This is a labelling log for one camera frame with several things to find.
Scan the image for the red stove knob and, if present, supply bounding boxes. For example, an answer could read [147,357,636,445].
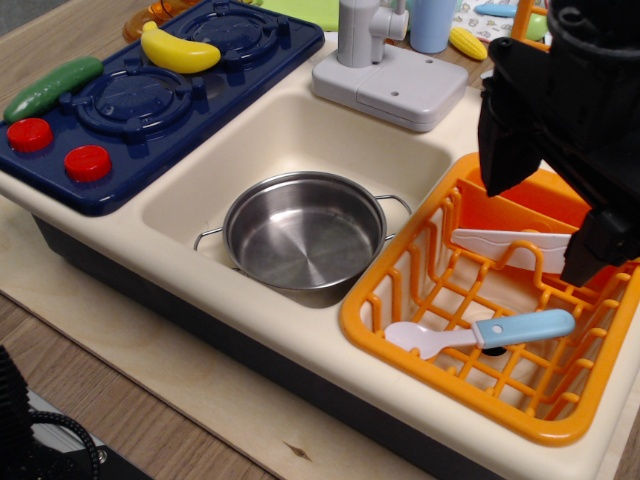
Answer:
[7,118,54,153]
[64,145,112,183]

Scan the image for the red stove knob left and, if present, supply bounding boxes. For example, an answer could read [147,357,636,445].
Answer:
[7,118,54,153]

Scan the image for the white spoon blue handle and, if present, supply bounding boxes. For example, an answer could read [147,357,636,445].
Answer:
[384,309,576,360]

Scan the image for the cream toy sink unit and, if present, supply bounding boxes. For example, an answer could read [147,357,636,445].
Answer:
[1,64,639,479]

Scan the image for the yellow toy corn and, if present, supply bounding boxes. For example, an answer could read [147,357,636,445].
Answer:
[449,27,488,61]

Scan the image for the navy blue toy stove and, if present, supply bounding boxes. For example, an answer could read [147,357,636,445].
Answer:
[1,1,324,216]

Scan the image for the orange wire basket background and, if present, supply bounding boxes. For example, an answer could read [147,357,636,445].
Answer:
[511,0,550,52]

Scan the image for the orange plastic dish rack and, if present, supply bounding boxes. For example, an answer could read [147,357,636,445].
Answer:
[340,154,639,447]

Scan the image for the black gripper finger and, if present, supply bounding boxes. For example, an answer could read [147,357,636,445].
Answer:
[561,208,639,287]

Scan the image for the stainless steel pan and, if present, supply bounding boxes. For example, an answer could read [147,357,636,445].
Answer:
[216,171,394,308]

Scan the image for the black cable bottom left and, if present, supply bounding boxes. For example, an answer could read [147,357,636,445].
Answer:
[0,344,109,480]

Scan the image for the white toy knife yellow handle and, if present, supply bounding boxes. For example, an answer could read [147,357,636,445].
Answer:
[451,228,571,274]

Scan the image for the green cloth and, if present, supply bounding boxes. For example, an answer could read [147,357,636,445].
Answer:
[257,0,339,32]

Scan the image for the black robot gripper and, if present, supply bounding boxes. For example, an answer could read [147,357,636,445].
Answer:
[478,1,639,213]

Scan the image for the green toy cucumber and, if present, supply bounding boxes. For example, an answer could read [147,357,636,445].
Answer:
[3,56,104,124]

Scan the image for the blue utensil in background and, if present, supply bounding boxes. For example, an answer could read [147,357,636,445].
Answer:
[474,3,518,18]

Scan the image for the orange transparent lid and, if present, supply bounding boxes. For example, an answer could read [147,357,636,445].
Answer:
[122,0,199,43]

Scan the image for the grey toy faucet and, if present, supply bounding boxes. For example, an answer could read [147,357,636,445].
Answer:
[312,1,468,132]

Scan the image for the light blue plastic cup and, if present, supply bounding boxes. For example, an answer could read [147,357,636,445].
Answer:
[410,0,457,54]

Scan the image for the red stove knob right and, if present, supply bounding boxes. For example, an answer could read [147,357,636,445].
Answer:
[64,145,112,183]

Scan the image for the yellow toy banana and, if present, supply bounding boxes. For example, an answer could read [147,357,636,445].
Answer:
[140,21,221,74]

